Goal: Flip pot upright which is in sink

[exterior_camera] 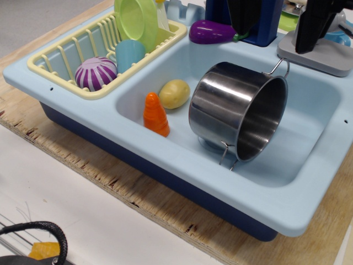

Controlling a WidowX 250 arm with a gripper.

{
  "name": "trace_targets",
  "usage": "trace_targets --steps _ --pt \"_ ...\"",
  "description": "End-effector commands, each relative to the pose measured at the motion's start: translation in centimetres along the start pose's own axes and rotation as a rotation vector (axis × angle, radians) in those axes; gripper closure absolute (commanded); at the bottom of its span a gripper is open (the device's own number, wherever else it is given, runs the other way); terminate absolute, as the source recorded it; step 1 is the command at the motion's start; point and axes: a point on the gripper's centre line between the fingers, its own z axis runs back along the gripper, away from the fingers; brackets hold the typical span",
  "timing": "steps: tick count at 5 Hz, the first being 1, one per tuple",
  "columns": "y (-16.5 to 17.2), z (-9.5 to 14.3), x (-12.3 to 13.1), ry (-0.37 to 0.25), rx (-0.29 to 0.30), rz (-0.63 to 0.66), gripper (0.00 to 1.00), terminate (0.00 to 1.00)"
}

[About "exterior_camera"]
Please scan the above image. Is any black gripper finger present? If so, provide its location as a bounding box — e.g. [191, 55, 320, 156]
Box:
[295, 0, 345, 54]
[227, 0, 262, 35]

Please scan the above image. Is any stainless steel pot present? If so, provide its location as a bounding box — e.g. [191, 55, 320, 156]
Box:
[189, 59, 290, 162]

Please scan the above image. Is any light blue toy sink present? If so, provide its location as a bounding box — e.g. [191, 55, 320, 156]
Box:
[3, 1, 352, 241]

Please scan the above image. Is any green plate behind faucet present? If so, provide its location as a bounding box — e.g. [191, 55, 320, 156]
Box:
[279, 9, 299, 31]

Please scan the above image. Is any grey toy faucet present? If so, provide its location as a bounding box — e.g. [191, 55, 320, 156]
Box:
[277, 1, 352, 77]

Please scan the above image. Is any purple toy eggplant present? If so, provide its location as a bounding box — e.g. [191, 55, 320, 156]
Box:
[189, 20, 249, 45]

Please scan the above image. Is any white dish in rack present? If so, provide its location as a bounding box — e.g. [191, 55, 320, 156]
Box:
[155, 0, 170, 31]

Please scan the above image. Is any green plastic plate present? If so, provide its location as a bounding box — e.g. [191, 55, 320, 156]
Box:
[114, 0, 158, 52]

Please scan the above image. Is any yellow toy potato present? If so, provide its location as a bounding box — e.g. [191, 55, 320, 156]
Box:
[159, 79, 190, 109]

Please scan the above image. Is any light blue plastic cup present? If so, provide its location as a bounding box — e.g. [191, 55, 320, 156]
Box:
[115, 39, 146, 73]

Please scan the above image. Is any orange toy carrot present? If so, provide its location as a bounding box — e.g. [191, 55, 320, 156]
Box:
[143, 92, 170, 137]

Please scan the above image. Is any purple striped toy bowl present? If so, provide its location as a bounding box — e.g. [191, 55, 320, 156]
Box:
[74, 56, 117, 92]

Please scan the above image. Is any yellow dish drying rack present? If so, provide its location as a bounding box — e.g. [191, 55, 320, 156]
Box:
[27, 11, 187, 100]

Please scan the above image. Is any plywood board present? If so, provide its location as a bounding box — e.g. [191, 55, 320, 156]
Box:
[0, 0, 353, 265]

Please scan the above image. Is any yellow tape piece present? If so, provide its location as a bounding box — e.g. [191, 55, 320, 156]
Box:
[28, 242, 60, 260]

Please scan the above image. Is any black braided cable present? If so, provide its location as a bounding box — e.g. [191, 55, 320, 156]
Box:
[0, 221, 68, 265]

